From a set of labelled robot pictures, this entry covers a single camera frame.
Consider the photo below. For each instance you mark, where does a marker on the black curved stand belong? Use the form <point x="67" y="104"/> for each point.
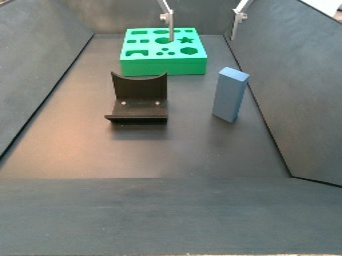
<point x="140" y="99"/>

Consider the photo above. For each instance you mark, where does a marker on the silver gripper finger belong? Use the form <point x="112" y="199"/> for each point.
<point x="239" y="16"/>
<point x="167" y="17"/>

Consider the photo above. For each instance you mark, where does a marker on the green foam shape board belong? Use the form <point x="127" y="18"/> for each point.
<point x="149" y="54"/>

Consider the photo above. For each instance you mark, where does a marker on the blue rectangular block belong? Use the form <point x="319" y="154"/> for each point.
<point x="228" y="94"/>

